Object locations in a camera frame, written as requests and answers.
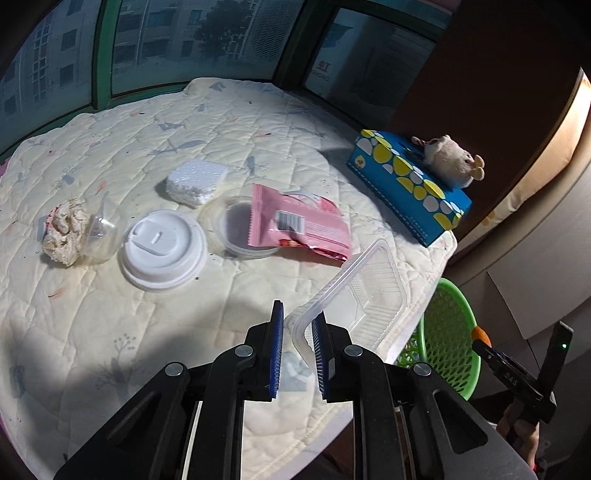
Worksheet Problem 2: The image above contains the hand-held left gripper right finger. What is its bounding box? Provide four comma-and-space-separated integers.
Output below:
311, 311, 539, 480

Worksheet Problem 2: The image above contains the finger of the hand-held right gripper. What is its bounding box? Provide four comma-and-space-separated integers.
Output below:
472, 339, 511, 374

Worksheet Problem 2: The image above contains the beige plush toy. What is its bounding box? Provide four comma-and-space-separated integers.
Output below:
411, 135, 485, 188

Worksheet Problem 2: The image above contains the clear plastic dome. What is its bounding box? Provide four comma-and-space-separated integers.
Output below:
76, 194, 127, 266

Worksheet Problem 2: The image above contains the floral curtain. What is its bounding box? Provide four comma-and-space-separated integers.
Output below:
462, 152, 591, 259

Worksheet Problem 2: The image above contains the green mesh wastebasket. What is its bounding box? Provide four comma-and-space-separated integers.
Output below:
394, 277, 483, 402

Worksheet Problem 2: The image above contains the white cup lid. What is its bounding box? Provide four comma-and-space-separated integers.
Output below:
117, 210, 208, 292

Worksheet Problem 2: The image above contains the cream quilted blanket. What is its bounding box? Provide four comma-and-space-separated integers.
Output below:
0, 76, 458, 467

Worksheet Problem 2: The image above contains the pink snack packet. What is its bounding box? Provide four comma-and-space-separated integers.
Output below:
247, 183, 352, 264

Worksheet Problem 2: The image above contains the clear round lid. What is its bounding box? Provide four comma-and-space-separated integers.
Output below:
203, 191, 282, 259

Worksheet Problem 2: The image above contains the green window frame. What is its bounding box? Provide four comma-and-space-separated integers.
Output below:
0, 0, 453, 158

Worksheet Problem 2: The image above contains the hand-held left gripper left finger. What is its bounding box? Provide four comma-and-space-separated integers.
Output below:
53, 300, 284, 480

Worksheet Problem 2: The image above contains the person's right hand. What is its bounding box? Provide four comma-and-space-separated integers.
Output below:
496, 401, 542, 472

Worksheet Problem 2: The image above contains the blue dotted box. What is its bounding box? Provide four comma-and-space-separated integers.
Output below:
346, 129, 474, 247

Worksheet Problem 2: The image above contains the beige tissue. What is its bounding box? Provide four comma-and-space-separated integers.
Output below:
41, 198, 95, 266

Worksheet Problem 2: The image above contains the brown wooden alcove frame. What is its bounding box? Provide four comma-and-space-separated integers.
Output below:
388, 0, 591, 278

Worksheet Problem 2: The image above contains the clear plastic tray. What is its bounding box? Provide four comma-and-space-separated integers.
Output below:
284, 239, 407, 365

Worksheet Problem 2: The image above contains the white foam block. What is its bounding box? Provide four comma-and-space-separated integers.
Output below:
165, 160, 228, 207

